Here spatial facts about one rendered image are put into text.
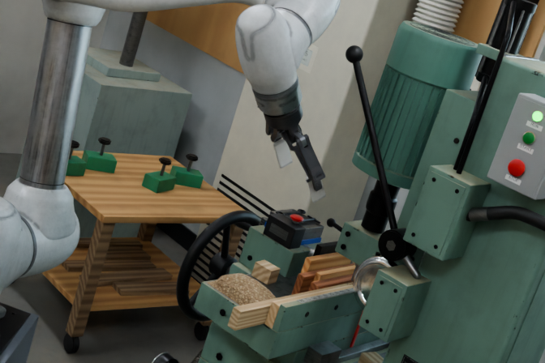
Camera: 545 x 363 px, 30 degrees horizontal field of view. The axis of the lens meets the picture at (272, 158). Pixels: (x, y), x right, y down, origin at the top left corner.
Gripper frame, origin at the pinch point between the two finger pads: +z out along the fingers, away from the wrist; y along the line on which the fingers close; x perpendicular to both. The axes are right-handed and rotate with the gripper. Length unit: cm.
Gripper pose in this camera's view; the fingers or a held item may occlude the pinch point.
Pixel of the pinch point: (301, 177)
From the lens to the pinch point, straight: 209.3
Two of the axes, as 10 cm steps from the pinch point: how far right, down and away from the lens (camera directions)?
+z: 2.2, 7.2, 6.6
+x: 8.5, -4.7, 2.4
